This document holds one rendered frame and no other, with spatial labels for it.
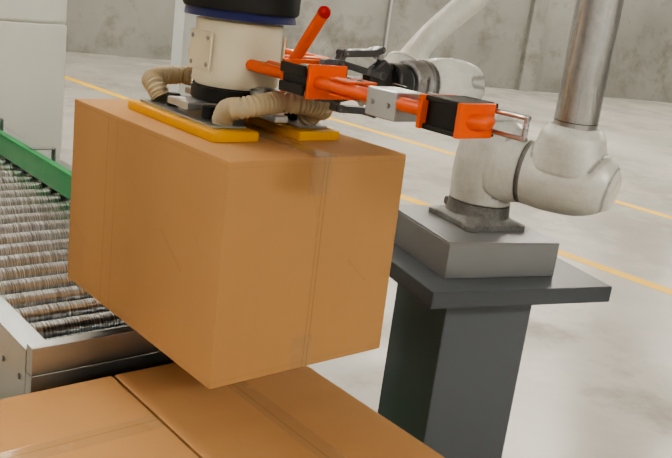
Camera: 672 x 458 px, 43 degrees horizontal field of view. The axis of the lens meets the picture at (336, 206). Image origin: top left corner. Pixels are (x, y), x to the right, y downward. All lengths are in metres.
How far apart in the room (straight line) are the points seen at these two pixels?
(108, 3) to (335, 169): 11.28
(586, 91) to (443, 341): 0.67
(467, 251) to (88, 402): 0.88
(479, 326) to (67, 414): 0.99
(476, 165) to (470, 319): 0.37
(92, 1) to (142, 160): 11.08
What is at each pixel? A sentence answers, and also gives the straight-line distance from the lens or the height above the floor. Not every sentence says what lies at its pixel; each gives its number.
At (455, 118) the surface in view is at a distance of 1.20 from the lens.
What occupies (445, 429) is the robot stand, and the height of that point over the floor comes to 0.33.
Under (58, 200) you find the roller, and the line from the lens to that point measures 3.04.
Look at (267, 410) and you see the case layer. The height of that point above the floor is 0.54.
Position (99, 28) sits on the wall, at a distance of 12.70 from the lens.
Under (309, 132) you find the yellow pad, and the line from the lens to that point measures 1.62.
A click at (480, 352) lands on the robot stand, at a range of 2.15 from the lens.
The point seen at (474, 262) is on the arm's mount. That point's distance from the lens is 1.98.
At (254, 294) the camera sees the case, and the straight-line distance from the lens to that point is 1.46.
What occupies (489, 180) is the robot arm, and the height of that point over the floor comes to 0.96.
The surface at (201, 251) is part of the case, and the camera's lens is 1.45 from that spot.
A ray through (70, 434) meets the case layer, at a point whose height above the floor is 0.54.
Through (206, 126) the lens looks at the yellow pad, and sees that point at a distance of 1.54.
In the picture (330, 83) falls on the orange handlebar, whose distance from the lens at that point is 1.41.
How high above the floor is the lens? 1.36
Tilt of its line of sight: 14 degrees down
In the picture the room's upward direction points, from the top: 7 degrees clockwise
